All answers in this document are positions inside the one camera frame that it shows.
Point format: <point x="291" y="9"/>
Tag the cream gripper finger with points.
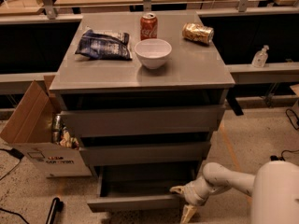
<point x="187" y="213"/>
<point x="179" y="190"/>

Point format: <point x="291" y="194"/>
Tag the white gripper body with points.
<point x="193" y="194"/>

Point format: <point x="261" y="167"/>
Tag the grey bottom drawer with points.
<point x="140" y="186"/>

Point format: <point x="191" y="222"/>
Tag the grey drawer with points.
<point x="140" y="186"/>
<point x="149" y="153"/>
<point x="139" y="121"/>

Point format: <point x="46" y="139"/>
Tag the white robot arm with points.
<point x="274" y="191"/>

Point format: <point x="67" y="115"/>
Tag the grey top drawer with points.
<point x="139" y="121"/>

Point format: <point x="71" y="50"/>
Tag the grey middle drawer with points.
<point x="149" y="153"/>

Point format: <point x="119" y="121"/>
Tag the grey drawer cabinet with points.
<point x="194" y="75"/>

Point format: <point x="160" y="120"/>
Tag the black stand bar left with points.
<point x="56" y="206"/>

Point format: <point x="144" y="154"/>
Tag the white bowl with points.
<point x="153" y="53"/>

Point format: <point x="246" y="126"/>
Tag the silver can in box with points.
<point x="56" y="129"/>

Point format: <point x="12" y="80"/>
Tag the clear sanitizer bottle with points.
<point x="260" y="57"/>

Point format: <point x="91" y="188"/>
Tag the gold crushed can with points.
<point x="197" y="32"/>

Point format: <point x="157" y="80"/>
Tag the cardboard box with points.
<point x="29" y="131"/>

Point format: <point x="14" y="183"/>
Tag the blue chip bag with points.
<point x="104" y="46"/>

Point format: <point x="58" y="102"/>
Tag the red cola can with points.
<point x="148" y="26"/>

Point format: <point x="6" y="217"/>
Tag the grey metal railing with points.
<point x="146" y="3"/>

